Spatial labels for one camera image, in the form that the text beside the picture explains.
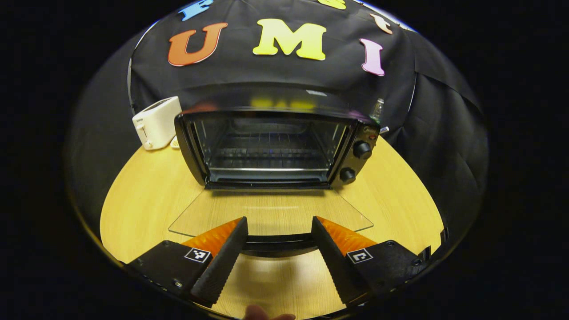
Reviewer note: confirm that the black electric oven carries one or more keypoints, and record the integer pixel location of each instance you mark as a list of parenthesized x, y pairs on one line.
[(266, 146)]

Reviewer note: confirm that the green plastic bottle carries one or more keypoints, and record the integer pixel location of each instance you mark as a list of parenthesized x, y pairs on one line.
[(378, 110)]

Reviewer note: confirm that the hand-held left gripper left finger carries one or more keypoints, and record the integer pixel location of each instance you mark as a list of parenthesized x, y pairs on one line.
[(222, 262)]

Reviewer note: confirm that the white toaster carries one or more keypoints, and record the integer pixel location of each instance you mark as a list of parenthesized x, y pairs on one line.
[(155, 122)]

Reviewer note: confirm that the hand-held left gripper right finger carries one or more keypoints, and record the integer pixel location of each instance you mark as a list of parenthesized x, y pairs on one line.
[(333, 262)]

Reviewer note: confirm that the black backdrop cloth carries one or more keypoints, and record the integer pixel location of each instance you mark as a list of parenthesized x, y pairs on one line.
[(266, 75)]

